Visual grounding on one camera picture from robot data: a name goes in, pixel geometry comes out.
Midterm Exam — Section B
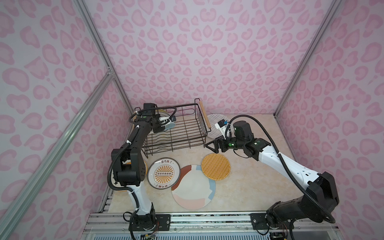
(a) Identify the star pattern character plate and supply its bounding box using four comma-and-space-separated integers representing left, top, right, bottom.
110, 161, 148, 191

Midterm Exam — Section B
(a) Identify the cream and blue plate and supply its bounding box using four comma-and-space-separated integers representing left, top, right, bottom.
164, 121, 176, 132

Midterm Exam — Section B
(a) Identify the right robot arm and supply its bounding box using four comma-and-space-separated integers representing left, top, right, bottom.
206, 119, 340, 229

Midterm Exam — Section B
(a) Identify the white cloud motif plate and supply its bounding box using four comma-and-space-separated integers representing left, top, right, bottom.
156, 110, 171, 119

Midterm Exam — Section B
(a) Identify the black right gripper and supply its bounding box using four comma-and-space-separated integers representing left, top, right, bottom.
205, 133, 246, 154

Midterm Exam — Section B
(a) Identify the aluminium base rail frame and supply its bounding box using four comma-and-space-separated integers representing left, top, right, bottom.
81, 197, 343, 240

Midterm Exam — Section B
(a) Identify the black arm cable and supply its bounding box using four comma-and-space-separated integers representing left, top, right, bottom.
223, 114, 337, 240
107, 106, 178, 240

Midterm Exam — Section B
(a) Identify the orange sunburst green-rim plate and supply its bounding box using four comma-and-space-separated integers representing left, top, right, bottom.
147, 158, 181, 190

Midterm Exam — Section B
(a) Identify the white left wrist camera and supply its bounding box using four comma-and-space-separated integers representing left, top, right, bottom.
159, 116, 176, 124

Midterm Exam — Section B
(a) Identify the white grid pattern plate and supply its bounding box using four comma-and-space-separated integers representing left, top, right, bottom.
208, 114, 230, 139

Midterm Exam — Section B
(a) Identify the tan woven bamboo tray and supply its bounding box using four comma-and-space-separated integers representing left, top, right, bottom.
201, 154, 231, 181

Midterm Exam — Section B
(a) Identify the large pastel colour-block plate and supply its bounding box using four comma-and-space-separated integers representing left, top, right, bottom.
171, 165, 216, 210

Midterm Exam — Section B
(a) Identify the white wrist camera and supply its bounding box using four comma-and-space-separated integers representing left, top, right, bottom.
159, 116, 176, 124
215, 119, 232, 139

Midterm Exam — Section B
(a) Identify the black wire dish rack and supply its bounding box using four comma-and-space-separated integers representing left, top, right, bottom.
131, 98, 211, 157

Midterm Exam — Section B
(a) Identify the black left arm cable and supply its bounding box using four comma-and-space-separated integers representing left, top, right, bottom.
107, 106, 178, 240

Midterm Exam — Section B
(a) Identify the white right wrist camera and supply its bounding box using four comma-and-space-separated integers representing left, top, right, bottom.
215, 119, 232, 139

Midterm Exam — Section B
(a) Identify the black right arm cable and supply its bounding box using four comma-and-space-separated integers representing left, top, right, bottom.
223, 114, 337, 240

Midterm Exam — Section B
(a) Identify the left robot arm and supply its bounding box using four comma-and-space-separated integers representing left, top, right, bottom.
107, 103, 161, 232

